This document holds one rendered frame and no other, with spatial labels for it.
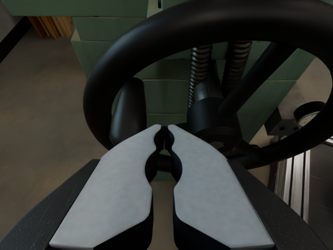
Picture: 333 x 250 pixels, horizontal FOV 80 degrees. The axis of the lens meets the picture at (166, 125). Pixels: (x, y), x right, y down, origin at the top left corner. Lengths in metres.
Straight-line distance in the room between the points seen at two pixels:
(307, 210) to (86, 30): 0.90
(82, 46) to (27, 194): 0.95
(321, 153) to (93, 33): 1.01
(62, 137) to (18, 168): 0.26
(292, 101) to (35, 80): 1.52
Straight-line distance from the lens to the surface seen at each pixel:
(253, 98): 0.51
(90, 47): 0.40
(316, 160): 1.09
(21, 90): 1.67
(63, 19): 1.92
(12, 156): 1.37
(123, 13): 0.35
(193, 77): 0.26
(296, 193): 0.95
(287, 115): 0.56
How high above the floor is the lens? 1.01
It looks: 58 degrees down
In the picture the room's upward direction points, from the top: 1 degrees clockwise
